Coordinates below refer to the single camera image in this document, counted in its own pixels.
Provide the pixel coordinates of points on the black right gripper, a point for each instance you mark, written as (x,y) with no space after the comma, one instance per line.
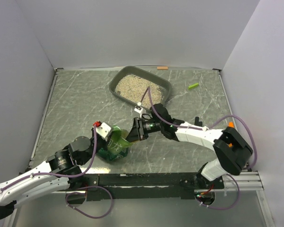
(137,132)

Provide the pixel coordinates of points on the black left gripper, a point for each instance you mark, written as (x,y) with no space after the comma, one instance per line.
(105,144)

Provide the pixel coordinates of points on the green litter bag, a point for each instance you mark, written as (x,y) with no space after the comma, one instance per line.
(116,147)

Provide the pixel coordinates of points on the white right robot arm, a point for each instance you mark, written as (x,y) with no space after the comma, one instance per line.
(232,151)

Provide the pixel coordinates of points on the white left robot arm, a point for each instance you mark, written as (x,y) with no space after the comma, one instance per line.
(61,171)

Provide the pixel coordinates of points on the beige cat litter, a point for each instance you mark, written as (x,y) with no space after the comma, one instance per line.
(133,88)

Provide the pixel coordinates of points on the dark grey litter box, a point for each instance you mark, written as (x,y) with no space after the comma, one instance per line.
(143,74)

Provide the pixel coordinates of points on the small orange block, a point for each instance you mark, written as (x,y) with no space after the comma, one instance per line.
(162,68)

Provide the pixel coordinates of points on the small green block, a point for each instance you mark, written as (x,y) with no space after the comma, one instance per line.
(193,86)

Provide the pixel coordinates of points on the orange plastic carrot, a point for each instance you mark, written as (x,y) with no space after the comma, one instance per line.
(230,125)

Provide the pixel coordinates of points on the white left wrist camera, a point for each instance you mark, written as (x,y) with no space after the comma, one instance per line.
(103,129)

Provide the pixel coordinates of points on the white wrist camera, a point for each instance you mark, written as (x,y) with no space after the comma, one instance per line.
(103,129)
(138,108)

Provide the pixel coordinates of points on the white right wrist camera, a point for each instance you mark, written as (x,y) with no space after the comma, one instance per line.
(138,108)

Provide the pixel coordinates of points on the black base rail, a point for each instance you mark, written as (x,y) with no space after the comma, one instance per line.
(152,185)

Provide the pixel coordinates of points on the black T-shaped bracket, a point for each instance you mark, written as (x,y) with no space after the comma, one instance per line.
(198,122)

